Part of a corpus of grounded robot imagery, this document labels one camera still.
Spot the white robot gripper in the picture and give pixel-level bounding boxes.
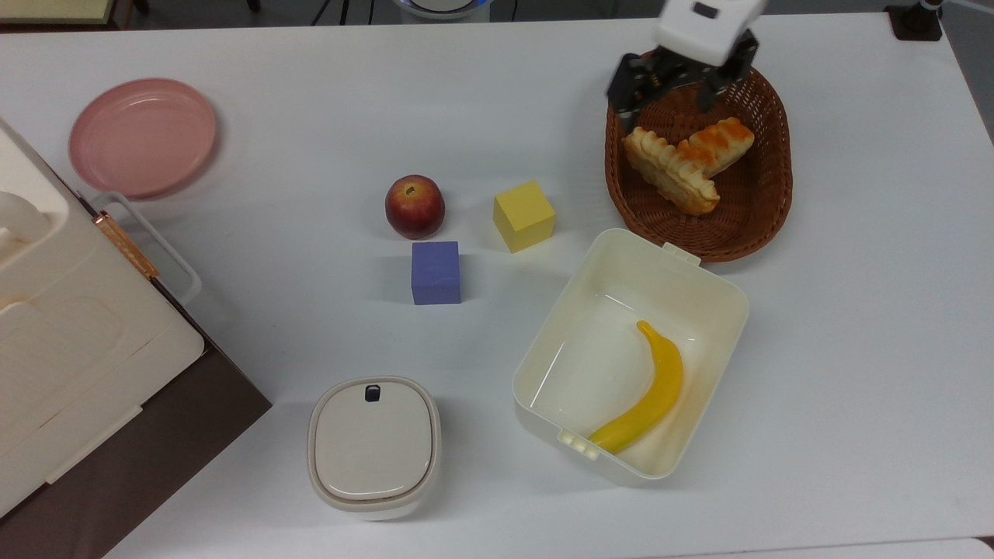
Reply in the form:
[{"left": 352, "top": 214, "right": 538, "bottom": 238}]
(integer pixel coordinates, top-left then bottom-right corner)
[{"left": 606, "top": 0, "right": 768, "bottom": 134}]

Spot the long striped bread loaf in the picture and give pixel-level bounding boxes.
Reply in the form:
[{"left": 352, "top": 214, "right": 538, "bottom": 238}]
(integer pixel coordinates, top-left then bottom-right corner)
[{"left": 623, "top": 126, "right": 721, "bottom": 217}]

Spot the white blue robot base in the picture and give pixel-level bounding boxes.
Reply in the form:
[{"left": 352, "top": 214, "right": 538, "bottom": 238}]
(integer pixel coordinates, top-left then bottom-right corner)
[{"left": 391, "top": 0, "right": 493, "bottom": 21}]

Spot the small striped bread roll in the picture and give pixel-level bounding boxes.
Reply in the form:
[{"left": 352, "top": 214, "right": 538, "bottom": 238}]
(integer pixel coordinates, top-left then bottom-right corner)
[{"left": 679, "top": 116, "right": 756, "bottom": 179}]

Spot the brown wicker basket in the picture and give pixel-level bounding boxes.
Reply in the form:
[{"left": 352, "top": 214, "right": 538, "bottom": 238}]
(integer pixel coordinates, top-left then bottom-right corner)
[{"left": 605, "top": 48, "right": 794, "bottom": 263}]

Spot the yellow cube block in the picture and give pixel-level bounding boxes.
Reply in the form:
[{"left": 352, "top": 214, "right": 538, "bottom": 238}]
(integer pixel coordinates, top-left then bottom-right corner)
[{"left": 493, "top": 181, "right": 557, "bottom": 254}]

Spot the white open plastic container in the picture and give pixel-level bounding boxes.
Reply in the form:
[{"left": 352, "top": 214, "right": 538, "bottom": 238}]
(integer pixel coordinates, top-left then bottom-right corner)
[{"left": 512, "top": 228, "right": 750, "bottom": 488}]

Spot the red apple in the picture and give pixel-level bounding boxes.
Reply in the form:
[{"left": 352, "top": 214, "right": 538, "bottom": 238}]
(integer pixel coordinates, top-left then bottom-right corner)
[{"left": 384, "top": 175, "right": 447, "bottom": 240}]

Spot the purple cube block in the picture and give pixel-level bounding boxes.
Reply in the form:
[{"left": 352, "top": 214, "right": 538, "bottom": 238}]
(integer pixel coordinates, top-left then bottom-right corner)
[{"left": 411, "top": 241, "right": 462, "bottom": 306}]

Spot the yellow banana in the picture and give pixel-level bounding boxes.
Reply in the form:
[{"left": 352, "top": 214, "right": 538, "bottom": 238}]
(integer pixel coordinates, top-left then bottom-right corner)
[{"left": 588, "top": 320, "right": 685, "bottom": 456}]

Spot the white lidded container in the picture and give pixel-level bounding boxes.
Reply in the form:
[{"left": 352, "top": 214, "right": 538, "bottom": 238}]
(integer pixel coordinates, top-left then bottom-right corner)
[{"left": 307, "top": 377, "right": 442, "bottom": 521}]

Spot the pink plate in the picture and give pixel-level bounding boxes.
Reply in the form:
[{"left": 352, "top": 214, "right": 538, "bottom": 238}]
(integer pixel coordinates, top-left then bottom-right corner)
[{"left": 68, "top": 78, "right": 218, "bottom": 199}]

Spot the yellow board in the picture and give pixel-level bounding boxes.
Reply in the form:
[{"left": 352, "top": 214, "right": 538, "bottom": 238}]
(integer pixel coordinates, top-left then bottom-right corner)
[{"left": 0, "top": 0, "right": 115, "bottom": 26}]

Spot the white toy oven appliance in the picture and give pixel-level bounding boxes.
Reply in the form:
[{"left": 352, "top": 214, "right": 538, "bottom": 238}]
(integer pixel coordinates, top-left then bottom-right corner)
[{"left": 0, "top": 116, "right": 207, "bottom": 519}]

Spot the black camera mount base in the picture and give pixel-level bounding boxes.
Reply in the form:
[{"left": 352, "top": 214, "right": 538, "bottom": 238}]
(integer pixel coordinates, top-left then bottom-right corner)
[{"left": 885, "top": 0, "right": 945, "bottom": 42}]

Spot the white oven door handle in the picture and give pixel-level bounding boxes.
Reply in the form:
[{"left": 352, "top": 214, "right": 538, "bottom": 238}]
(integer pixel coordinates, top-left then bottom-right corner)
[{"left": 89, "top": 191, "right": 203, "bottom": 306}]

